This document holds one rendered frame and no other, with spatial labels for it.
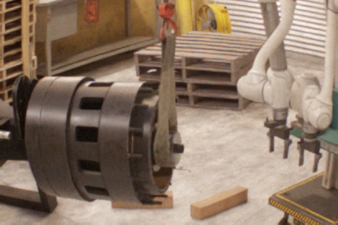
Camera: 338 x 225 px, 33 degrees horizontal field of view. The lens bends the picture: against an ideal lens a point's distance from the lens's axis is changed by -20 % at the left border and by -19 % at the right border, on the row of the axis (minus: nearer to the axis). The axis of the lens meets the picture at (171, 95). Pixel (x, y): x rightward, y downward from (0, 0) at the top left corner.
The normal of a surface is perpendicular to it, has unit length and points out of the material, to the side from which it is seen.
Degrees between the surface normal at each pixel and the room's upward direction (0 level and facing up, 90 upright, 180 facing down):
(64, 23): 90
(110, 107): 37
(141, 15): 90
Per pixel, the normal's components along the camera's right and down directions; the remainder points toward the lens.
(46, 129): -0.24, -0.22
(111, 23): 0.76, 0.13
